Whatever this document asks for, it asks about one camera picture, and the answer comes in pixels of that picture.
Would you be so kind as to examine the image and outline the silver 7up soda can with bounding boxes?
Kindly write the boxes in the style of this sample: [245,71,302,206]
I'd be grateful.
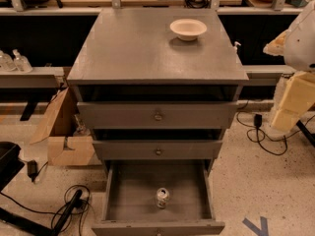
[156,188,170,208]

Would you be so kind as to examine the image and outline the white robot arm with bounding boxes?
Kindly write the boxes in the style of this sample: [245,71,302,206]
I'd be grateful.
[263,1,315,134]

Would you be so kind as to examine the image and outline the grey wooden drawer cabinet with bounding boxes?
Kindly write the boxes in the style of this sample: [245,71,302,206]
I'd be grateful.
[66,7,250,175]

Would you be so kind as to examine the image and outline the grey middle drawer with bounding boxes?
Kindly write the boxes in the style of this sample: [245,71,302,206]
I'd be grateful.
[94,140,222,160]

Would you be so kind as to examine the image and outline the grey top drawer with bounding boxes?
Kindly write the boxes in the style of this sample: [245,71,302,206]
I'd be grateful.
[78,102,236,129]

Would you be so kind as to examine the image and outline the grey open bottom drawer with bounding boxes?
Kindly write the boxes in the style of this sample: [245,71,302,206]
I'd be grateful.
[92,160,224,236]

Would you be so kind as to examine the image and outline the white paper bowl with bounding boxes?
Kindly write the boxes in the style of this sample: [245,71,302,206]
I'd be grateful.
[169,19,208,41]

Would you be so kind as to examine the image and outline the brown cardboard box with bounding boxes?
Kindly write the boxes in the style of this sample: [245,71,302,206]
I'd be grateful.
[30,88,100,166]

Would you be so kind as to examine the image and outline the black power adapter right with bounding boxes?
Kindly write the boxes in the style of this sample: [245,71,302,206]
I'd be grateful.
[254,114,262,129]

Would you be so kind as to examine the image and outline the black power adapter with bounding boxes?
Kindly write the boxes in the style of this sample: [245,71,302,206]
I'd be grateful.
[254,114,262,129]
[27,160,37,181]

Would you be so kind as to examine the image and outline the small white pump bottle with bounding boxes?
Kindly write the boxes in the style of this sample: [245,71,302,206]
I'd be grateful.
[233,41,241,53]

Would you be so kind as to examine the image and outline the black power adapter left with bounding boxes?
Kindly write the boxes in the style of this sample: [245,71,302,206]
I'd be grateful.
[27,160,37,181]

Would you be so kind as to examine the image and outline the clear sanitizer bottle right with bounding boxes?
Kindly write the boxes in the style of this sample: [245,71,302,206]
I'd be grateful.
[13,49,32,73]

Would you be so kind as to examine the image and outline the clear sanitizer bottle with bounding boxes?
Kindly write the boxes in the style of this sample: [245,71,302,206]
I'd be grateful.
[0,50,16,72]
[13,49,32,73]

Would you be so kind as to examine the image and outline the black bin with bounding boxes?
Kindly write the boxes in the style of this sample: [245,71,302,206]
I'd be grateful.
[0,142,24,191]

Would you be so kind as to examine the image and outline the clear sanitizer bottle left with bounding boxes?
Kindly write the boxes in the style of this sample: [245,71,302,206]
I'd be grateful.
[0,50,16,72]

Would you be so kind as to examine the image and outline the black stand leg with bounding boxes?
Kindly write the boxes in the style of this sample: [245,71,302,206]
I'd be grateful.
[0,190,83,236]

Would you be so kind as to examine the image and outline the black coiled floor cable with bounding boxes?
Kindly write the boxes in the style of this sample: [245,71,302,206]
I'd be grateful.
[0,184,94,236]

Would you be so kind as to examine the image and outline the black floor cable right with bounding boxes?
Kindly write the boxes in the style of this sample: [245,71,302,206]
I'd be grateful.
[235,110,315,156]

